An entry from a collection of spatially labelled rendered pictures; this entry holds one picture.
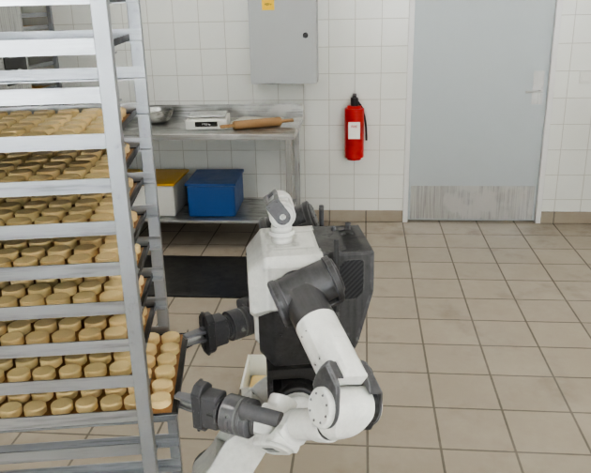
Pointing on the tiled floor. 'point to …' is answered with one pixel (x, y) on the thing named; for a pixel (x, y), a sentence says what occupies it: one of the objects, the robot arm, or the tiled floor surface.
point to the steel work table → (170, 129)
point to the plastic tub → (253, 372)
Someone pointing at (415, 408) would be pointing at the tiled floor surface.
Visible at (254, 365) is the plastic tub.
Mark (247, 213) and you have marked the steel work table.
